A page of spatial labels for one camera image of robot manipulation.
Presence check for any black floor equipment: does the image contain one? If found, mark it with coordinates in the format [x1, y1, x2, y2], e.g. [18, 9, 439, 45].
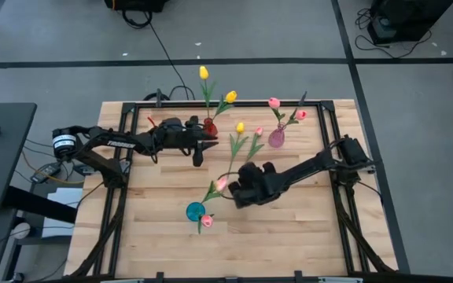
[104, 0, 171, 13]

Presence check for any black aluminium rig frame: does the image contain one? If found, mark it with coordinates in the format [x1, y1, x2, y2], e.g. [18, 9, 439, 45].
[67, 99, 399, 283]

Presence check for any black floor cable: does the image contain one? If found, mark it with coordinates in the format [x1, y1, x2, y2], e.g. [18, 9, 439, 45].
[122, 9, 196, 101]

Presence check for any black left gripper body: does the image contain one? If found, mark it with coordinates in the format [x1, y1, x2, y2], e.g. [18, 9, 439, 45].
[156, 116, 195, 155]

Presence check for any teal embossed glass vase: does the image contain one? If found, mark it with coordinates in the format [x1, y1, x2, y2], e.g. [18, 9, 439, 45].
[186, 201, 207, 222]

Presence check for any black equipment box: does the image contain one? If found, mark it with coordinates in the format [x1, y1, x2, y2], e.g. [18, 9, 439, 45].
[366, 0, 453, 45]

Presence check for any purple ribbed glass vase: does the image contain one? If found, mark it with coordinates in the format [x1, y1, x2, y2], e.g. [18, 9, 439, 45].
[267, 122, 287, 149]

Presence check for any black desk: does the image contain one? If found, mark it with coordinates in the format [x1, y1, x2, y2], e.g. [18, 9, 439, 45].
[0, 102, 79, 226]

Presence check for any pink artificial tulip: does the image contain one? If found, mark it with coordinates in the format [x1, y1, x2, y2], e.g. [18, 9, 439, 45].
[280, 90, 309, 129]
[267, 97, 287, 127]
[201, 177, 229, 209]
[245, 126, 266, 164]
[197, 213, 215, 236]

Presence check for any red glass vase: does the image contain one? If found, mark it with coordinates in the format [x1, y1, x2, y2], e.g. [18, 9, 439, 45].
[203, 116, 219, 138]

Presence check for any white round object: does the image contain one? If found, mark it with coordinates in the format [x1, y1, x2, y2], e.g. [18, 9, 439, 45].
[12, 222, 31, 240]

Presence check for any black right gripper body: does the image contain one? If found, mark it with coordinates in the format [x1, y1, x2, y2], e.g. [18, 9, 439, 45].
[249, 161, 290, 201]

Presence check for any black power adapter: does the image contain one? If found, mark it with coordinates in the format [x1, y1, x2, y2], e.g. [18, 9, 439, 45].
[29, 162, 62, 184]

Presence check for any yellow artificial tulip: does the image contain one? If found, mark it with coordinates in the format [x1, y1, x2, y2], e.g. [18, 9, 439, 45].
[198, 65, 217, 123]
[226, 122, 250, 176]
[209, 90, 238, 123]

